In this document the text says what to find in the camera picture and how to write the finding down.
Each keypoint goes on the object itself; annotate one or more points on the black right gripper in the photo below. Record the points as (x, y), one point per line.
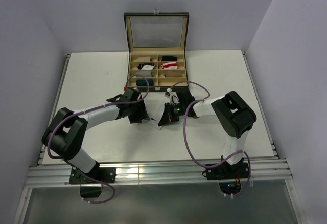
(168, 116)

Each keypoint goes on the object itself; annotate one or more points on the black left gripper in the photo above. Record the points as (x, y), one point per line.
(142, 114)

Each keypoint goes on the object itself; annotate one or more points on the white sock black stripes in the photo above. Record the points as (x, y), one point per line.
(155, 123)

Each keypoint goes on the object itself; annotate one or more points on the brown ribbed sock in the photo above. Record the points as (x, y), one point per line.
(173, 74)

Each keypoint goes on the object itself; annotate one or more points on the red white striped sock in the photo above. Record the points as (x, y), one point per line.
(169, 65)

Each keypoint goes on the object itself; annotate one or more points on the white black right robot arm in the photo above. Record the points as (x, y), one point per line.
(234, 114)

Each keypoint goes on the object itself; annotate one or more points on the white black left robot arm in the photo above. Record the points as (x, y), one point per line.
(65, 134)

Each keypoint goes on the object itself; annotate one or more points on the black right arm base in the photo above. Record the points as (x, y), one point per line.
(233, 173)

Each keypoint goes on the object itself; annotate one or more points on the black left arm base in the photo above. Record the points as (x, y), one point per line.
(92, 184)

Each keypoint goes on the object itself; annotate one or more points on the rolled teal sock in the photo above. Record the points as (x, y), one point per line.
(143, 82)

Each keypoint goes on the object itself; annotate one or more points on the rolled grey sock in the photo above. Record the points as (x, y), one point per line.
(146, 73)

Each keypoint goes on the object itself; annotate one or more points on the rolled black white sock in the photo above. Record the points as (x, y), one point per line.
(146, 66)

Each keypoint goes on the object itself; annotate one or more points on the black compartment storage box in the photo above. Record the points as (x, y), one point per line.
(151, 36)

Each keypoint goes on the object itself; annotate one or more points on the aluminium table frame rail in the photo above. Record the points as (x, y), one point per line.
(174, 172)

